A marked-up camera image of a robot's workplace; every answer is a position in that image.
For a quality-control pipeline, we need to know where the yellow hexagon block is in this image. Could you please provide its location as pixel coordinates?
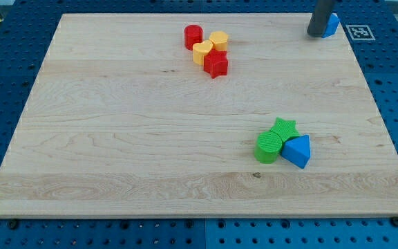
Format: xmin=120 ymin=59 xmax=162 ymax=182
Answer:
xmin=209 ymin=30 xmax=229 ymax=51

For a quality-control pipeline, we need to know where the green star block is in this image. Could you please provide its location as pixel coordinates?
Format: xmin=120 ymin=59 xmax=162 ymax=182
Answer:
xmin=269 ymin=117 xmax=300 ymax=142

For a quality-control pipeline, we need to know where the red cylinder block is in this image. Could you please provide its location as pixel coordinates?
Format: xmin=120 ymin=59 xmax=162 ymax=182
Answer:
xmin=184 ymin=24 xmax=203 ymax=50

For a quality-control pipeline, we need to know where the blue triangle block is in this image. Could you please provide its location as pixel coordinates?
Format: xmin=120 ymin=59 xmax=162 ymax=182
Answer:
xmin=281 ymin=134 xmax=311 ymax=169

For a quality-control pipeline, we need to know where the black bolt front right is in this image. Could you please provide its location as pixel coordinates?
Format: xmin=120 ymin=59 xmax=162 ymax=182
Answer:
xmin=390 ymin=216 xmax=398 ymax=228

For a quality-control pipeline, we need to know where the yellow heart block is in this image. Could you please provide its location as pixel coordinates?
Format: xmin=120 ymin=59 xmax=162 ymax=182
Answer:
xmin=192 ymin=39 xmax=213 ymax=66

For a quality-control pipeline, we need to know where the wooden board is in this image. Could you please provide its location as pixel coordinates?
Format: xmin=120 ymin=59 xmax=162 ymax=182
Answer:
xmin=0 ymin=13 xmax=398 ymax=219

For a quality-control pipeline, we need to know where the black white fiducial marker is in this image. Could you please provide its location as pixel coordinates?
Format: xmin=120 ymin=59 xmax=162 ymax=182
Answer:
xmin=346 ymin=24 xmax=375 ymax=41

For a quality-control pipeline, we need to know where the black bolt front left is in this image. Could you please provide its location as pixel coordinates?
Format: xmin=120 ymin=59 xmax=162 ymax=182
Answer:
xmin=7 ymin=219 xmax=19 ymax=230

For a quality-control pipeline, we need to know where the black bolt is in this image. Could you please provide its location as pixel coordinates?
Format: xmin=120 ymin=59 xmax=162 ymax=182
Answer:
xmin=390 ymin=216 xmax=398 ymax=228
xmin=7 ymin=219 xmax=19 ymax=230

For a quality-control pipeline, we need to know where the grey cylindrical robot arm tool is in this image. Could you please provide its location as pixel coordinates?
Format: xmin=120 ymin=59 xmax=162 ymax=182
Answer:
xmin=307 ymin=0 xmax=336 ymax=37

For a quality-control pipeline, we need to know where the green cylinder block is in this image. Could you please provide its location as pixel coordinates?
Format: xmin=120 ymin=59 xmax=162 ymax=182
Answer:
xmin=254 ymin=131 xmax=283 ymax=164

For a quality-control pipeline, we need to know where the blue block behind tool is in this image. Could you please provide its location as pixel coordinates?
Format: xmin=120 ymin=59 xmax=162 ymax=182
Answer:
xmin=322 ymin=13 xmax=340 ymax=38

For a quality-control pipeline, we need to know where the red star block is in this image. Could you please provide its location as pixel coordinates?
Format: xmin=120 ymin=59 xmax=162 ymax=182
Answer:
xmin=203 ymin=49 xmax=229 ymax=79

